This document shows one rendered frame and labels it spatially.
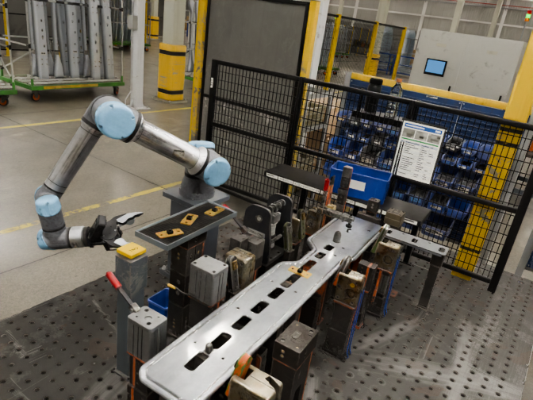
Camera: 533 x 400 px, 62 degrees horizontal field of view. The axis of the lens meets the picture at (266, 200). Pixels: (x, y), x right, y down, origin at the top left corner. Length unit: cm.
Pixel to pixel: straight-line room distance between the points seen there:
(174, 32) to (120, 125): 772
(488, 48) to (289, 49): 486
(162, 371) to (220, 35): 357
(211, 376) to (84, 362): 61
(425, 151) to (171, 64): 729
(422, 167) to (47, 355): 186
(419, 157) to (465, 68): 594
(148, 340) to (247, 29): 332
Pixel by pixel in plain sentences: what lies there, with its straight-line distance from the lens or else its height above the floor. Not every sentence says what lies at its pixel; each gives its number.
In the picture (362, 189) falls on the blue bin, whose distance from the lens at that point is 235.
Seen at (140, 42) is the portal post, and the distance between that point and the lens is 840.
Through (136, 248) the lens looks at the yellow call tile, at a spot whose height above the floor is 116.
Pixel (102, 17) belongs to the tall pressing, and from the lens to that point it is 952.
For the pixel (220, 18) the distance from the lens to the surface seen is 440.
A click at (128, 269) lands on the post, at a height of 112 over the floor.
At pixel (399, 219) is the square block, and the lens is 220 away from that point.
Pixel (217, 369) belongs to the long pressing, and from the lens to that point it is 122.
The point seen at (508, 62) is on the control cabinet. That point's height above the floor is 168.
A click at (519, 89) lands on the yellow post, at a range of 237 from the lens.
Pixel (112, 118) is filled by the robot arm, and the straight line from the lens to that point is 154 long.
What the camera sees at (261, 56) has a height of 151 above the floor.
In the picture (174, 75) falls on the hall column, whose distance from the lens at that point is 925.
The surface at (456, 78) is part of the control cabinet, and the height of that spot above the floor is 130.
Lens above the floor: 184
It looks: 22 degrees down
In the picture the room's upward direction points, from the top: 8 degrees clockwise
